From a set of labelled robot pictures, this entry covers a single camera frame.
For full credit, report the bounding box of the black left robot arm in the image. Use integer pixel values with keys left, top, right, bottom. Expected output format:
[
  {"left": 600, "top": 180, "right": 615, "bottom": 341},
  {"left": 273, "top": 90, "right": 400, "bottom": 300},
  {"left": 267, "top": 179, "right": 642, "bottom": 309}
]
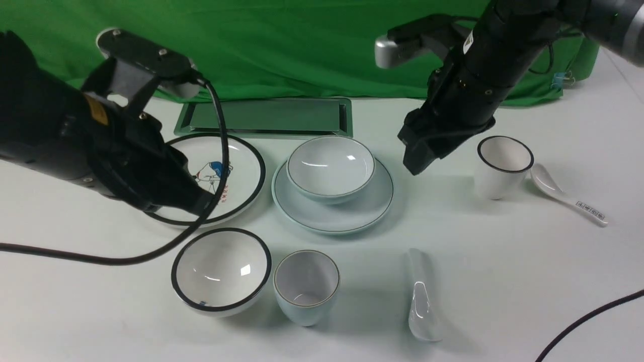
[{"left": 1, "top": 28, "right": 212, "bottom": 215}]

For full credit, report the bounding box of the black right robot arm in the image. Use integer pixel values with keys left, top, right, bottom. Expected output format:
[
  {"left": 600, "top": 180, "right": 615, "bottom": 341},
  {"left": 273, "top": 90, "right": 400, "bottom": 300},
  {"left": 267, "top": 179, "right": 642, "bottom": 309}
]
[{"left": 387, "top": 1, "right": 643, "bottom": 175}]

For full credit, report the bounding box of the black-rimmed white cup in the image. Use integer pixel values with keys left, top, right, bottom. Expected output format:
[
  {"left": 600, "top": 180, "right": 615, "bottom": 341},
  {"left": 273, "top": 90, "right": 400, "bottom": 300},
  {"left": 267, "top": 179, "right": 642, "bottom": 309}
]
[{"left": 474, "top": 136, "right": 534, "bottom": 200}]

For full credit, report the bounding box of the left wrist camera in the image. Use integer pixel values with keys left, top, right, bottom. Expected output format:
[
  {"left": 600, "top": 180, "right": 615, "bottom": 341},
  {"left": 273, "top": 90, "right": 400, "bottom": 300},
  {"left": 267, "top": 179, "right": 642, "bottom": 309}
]
[{"left": 81, "top": 28, "right": 201, "bottom": 117}]

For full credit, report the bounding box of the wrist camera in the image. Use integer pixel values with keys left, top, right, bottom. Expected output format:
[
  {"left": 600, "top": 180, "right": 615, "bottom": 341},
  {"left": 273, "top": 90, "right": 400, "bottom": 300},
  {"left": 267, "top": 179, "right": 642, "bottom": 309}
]
[
  {"left": 81, "top": 28, "right": 201, "bottom": 117},
  {"left": 374, "top": 14, "right": 478, "bottom": 69}
]

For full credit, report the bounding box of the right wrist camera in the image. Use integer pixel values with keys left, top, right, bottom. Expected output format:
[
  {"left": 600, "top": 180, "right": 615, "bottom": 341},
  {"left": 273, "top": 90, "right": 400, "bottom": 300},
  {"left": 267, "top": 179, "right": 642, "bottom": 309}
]
[{"left": 374, "top": 14, "right": 478, "bottom": 69}]

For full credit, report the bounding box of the pale blue shallow bowl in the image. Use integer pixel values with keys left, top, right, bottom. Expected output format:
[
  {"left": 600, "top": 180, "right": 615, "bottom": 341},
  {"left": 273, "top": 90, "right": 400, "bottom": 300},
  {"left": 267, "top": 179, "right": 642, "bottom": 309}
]
[{"left": 286, "top": 135, "right": 376, "bottom": 205}]

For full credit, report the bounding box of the pale blue cup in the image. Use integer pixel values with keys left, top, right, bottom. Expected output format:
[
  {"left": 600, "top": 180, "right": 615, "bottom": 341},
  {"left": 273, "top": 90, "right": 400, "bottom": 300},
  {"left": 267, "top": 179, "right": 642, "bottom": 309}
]
[{"left": 272, "top": 250, "right": 341, "bottom": 327}]

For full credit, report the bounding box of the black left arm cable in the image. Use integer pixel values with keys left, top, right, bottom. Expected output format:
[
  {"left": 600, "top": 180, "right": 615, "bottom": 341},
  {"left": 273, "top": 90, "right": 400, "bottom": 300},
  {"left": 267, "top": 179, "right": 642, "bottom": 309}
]
[{"left": 0, "top": 75, "right": 230, "bottom": 266}]

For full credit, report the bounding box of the illustrated black-rimmed white plate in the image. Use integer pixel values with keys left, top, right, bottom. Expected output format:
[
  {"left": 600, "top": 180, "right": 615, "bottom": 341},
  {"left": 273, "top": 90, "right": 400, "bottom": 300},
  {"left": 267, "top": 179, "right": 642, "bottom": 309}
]
[{"left": 169, "top": 133, "right": 266, "bottom": 228}]

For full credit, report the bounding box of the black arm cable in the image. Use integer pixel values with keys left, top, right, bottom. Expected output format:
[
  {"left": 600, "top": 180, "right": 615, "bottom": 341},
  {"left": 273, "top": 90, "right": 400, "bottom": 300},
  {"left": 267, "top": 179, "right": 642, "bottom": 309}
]
[
  {"left": 0, "top": 75, "right": 230, "bottom": 266},
  {"left": 535, "top": 290, "right": 644, "bottom": 362}
]

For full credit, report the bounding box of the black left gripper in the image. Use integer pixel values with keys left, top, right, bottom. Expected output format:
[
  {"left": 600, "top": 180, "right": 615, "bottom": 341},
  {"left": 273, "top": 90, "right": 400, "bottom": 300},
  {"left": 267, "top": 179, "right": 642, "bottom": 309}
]
[{"left": 87, "top": 113, "right": 216, "bottom": 216}]

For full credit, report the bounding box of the white spoon with label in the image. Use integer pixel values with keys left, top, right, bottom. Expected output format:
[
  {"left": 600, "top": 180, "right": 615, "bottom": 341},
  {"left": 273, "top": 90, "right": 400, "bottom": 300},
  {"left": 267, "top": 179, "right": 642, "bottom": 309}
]
[{"left": 530, "top": 163, "right": 609, "bottom": 227}]

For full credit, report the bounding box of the blue binder clip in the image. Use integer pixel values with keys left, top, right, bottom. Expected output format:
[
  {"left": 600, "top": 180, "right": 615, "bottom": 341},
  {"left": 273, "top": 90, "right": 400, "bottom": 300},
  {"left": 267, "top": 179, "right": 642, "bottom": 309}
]
[{"left": 550, "top": 71, "right": 577, "bottom": 89}]

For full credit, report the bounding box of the green backdrop cloth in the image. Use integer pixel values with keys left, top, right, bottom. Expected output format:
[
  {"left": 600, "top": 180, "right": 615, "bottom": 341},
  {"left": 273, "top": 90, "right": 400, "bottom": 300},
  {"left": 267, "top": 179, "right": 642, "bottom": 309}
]
[{"left": 0, "top": 0, "right": 602, "bottom": 107}]

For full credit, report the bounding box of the metal table cable grommet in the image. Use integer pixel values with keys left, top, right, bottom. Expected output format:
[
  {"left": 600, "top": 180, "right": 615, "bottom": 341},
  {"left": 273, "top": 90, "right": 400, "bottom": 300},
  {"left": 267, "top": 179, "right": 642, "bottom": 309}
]
[{"left": 174, "top": 98, "right": 353, "bottom": 139}]

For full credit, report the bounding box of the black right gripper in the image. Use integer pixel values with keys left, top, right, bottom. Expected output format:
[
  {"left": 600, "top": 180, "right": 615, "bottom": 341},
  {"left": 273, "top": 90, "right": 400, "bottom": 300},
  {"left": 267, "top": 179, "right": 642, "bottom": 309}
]
[{"left": 398, "top": 30, "right": 546, "bottom": 175}]

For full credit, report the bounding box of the pale blue plain plate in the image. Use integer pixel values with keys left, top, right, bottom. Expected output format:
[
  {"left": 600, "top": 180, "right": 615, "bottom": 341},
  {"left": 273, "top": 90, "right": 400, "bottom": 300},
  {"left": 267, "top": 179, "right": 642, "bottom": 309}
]
[{"left": 271, "top": 158, "right": 395, "bottom": 235}]

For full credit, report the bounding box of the black-rimmed white bowl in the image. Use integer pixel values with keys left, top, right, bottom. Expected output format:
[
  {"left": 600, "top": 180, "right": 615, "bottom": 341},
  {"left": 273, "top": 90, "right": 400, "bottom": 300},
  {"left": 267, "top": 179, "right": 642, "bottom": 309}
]
[{"left": 171, "top": 228, "right": 272, "bottom": 318}]

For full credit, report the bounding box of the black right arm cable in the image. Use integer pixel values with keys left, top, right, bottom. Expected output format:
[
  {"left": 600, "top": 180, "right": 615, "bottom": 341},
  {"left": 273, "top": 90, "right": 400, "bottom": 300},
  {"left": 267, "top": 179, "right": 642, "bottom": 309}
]
[{"left": 535, "top": 290, "right": 644, "bottom": 362}]

